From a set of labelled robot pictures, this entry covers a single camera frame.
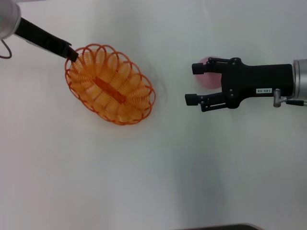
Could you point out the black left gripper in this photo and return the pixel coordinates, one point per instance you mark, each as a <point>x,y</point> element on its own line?
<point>33,32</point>

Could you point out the pink peach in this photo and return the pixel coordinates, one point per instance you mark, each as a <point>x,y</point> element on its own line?
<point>208,81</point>

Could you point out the dark robot torso cover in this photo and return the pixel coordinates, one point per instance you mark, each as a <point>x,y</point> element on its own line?
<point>227,227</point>

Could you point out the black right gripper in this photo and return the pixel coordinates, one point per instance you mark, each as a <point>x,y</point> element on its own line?
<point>259,80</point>

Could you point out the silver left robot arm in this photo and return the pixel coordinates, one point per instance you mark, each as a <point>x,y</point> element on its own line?
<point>8,16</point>

